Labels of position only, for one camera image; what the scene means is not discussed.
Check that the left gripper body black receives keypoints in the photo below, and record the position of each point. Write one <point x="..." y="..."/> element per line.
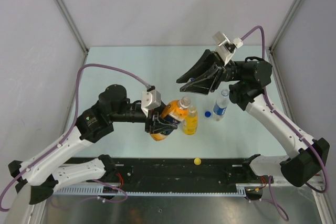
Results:
<point x="149" y="120"/>

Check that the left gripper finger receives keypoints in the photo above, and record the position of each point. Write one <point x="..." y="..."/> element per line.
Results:
<point x="163" y="127"/>
<point x="158" y="112"/>

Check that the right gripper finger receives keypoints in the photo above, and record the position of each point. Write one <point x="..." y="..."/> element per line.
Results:
<point x="199" y="86"/>
<point x="204" y="67"/>

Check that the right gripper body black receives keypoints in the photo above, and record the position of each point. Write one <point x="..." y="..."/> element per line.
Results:
<point x="232" y="71"/>

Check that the orange juice bottle white cap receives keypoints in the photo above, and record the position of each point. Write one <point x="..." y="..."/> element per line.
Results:
<point x="175" y="112"/>

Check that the clear water bottle blue label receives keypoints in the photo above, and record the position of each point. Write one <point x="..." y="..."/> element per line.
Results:
<point x="221" y="104"/>

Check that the yellow juice bottle yellow cap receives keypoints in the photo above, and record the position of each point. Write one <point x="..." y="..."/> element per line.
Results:
<point x="190" y="123"/>

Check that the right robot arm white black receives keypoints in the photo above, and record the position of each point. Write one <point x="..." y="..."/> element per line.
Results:
<point x="305" y="156"/>

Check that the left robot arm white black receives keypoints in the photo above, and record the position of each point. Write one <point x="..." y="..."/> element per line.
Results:
<point x="44" y="174"/>

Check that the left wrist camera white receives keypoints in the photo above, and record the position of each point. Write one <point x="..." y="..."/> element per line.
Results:
<point x="150" y="100"/>

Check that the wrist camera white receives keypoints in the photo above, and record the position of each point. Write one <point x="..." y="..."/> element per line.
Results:
<point x="150" y="100"/>
<point x="226" y="48"/>

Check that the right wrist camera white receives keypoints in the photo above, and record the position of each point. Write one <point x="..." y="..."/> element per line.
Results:
<point x="226" y="48"/>

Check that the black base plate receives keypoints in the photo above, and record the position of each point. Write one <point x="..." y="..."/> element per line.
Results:
<point x="182" y="176"/>

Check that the right aluminium corner post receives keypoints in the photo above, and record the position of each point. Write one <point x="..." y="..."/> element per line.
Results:
<point x="290" y="15"/>

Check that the aluminium corner post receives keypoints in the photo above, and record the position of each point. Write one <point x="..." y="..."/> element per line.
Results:
<point x="290" y="15"/>
<point x="71" y="24"/>

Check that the left aluminium corner post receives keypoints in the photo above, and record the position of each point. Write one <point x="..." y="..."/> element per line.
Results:
<point x="71" y="24"/>

